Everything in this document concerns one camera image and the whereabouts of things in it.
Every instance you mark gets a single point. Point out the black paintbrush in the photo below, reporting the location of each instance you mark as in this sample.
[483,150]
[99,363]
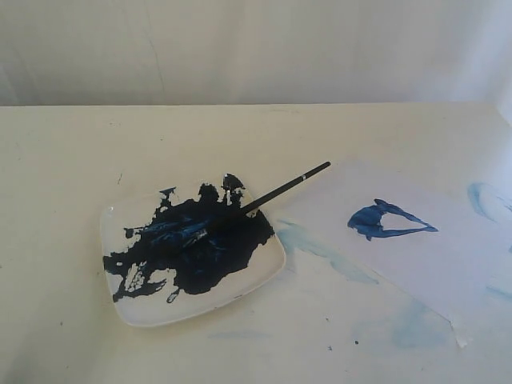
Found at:
[222,223]

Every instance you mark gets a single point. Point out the white square paint plate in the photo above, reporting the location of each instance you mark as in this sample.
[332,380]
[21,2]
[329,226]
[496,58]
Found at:
[151,285]

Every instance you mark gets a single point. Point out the white paper sheet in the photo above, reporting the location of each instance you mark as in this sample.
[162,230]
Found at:
[432,247]

